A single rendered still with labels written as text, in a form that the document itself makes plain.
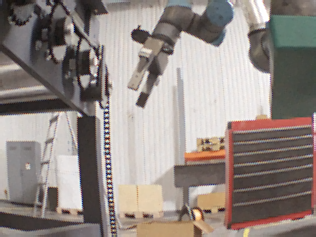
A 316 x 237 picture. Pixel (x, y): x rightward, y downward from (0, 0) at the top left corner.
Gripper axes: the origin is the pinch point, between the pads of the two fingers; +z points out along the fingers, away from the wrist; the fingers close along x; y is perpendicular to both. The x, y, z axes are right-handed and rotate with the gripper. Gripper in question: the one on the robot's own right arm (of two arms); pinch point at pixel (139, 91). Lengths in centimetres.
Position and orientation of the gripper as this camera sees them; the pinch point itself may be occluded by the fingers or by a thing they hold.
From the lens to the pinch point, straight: 119.8
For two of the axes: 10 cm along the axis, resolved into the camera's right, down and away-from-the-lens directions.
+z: -3.8, 8.9, -2.5
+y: 9.2, 3.3, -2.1
